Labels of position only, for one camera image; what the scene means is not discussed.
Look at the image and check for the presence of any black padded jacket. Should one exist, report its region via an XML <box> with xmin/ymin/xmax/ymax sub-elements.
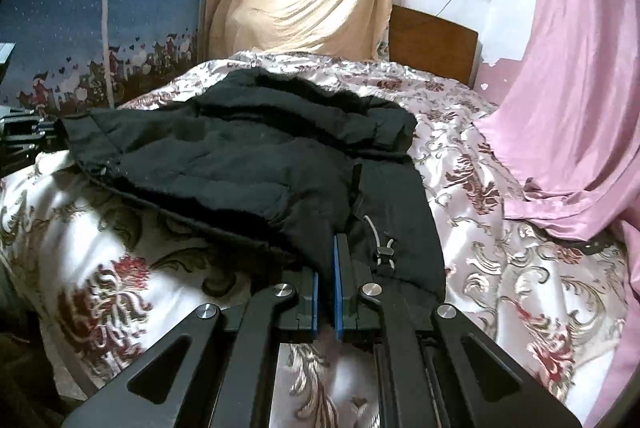
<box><xmin>58</xmin><ymin>68</ymin><xmax>446</xmax><ymax>299</ymax></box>

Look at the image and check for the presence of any blue patterned curtain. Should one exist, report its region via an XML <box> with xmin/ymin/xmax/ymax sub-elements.
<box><xmin>1</xmin><ymin>0</ymin><xmax>201</xmax><ymax>115</ymax></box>

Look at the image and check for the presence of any pink curtain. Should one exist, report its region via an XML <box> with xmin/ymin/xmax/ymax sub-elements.
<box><xmin>478</xmin><ymin>0</ymin><xmax>639</xmax><ymax>427</ymax></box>

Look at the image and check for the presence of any brown wooden headboard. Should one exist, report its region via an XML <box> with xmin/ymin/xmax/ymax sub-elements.
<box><xmin>388</xmin><ymin>5</ymin><xmax>478</xmax><ymax>86</ymax></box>

